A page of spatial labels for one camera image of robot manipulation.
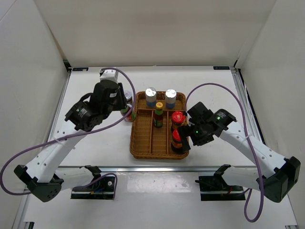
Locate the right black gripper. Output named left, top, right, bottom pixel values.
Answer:
left=177, top=121, right=214, bottom=153

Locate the purple lid jar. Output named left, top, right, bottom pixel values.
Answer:
left=124, top=91, right=133, bottom=104

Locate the sauce bottle yellow cap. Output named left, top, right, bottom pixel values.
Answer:
left=153, top=102, right=163, bottom=128
left=120, top=104, right=136, bottom=123

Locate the red lid chili jar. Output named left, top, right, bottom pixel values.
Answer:
left=171, top=129, right=183, bottom=154
left=171, top=111, right=186, bottom=132

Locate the silver lid spice jar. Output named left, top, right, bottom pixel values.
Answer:
left=145, top=87, right=157, bottom=108
left=165, top=89, right=177, bottom=109

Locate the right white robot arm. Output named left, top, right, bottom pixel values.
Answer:
left=177, top=108, right=301, bottom=203

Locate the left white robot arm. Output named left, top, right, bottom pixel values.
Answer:
left=14, top=80, right=127, bottom=202

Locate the woven wicker divided basket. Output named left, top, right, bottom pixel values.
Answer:
left=130, top=91, right=189, bottom=160

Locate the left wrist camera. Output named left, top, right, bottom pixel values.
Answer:
left=90, top=69, right=119, bottom=109

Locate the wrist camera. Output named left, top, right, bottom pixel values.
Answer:
left=187, top=102, right=213, bottom=124
left=90, top=69, right=119, bottom=109

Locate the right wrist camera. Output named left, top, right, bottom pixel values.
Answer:
left=187, top=102, right=213, bottom=124

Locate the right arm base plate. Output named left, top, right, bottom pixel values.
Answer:
left=195, top=176, right=245, bottom=201

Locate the aluminium table rail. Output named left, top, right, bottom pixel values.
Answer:
left=57, top=166, right=263, bottom=173

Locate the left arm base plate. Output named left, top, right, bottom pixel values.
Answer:
left=70, top=173, right=118, bottom=200

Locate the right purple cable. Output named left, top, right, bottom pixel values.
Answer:
left=184, top=82, right=265, bottom=223

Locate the purple cable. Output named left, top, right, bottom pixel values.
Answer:
left=184, top=82, right=265, bottom=223
left=0, top=67, right=136, bottom=199

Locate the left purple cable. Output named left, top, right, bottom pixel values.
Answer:
left=0, top=67, right=136, bottom=199

